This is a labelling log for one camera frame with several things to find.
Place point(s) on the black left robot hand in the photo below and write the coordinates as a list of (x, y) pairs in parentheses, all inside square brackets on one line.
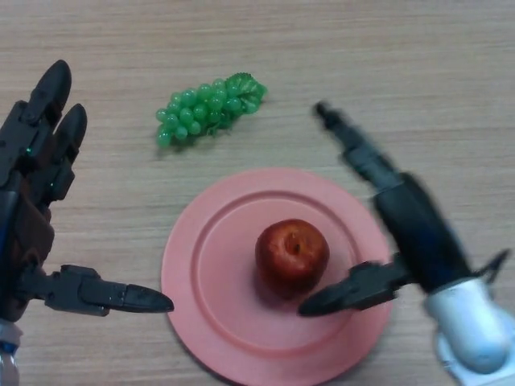
[(28, 177)]

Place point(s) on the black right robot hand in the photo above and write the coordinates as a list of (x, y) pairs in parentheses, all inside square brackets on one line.
[(418, 229)]

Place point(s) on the red apple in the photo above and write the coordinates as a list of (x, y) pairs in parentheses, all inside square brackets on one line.
[(289, 257)]

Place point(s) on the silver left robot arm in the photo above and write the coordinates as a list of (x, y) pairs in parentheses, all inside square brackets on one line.
[(6, 354)]

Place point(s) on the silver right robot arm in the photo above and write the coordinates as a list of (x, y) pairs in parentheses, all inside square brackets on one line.
[(470, 329)]

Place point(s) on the pink round plate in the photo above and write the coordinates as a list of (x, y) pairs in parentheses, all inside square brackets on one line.
[(217, 281)]

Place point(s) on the green plastic grape bunch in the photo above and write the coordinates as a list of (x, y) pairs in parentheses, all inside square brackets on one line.
[(193, 112)]

